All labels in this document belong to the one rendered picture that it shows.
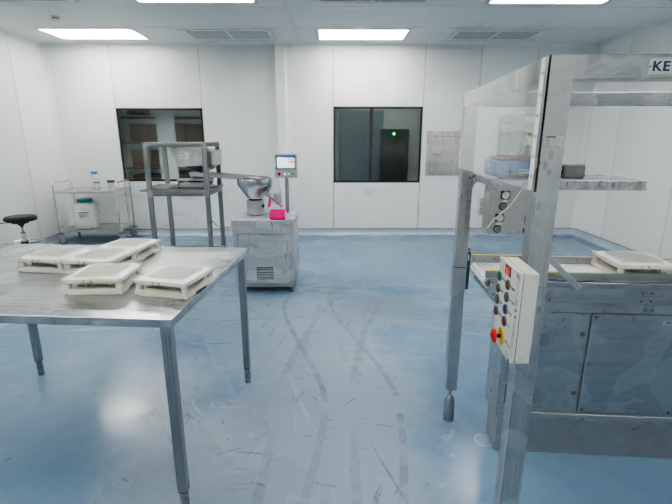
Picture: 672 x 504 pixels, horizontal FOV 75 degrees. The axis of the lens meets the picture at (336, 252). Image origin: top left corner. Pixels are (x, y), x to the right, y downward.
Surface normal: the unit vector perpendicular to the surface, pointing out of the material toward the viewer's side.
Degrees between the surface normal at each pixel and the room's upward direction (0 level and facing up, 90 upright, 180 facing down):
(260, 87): 90
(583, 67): 90
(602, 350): 90
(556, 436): 90
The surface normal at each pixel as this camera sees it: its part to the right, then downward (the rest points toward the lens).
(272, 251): 0.01, 0.25
